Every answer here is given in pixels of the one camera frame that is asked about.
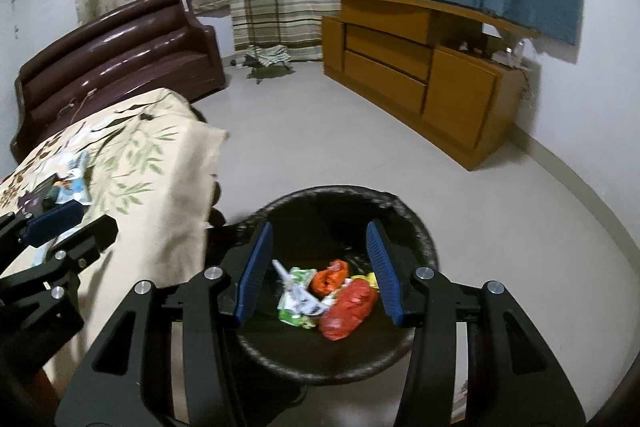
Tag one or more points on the trash bin with black bag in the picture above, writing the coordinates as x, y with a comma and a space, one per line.
320, 227

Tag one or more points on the white upright device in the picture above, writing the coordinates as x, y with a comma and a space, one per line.
520, 51

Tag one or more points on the brown leather sofa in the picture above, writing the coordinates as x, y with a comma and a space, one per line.
115, 57

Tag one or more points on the green packet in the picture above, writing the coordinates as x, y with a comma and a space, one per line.
292, 314

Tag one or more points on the yellow wrapper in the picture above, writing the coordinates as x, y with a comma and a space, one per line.
368, 280

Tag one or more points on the wooden cabinet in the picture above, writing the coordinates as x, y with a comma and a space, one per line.
460, 102

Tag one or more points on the orange plastic bag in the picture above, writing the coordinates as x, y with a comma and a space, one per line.
327, 279

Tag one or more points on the floral cream tablecloth table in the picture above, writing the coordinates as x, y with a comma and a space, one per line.
150, 187

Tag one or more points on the blue white packet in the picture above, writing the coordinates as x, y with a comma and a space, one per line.
75, 189

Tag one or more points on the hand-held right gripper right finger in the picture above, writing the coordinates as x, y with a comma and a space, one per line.
382, 272

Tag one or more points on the checked cloth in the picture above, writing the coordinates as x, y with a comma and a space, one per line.
267, 56

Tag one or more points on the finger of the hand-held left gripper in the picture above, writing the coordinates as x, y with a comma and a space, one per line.
90, 239
55, 217

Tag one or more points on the red plastic bag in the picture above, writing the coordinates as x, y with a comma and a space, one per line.
350, 309

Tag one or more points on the black box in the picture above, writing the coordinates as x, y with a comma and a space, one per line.
45, 184

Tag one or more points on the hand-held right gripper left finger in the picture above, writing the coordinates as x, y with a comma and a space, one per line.
255, 272

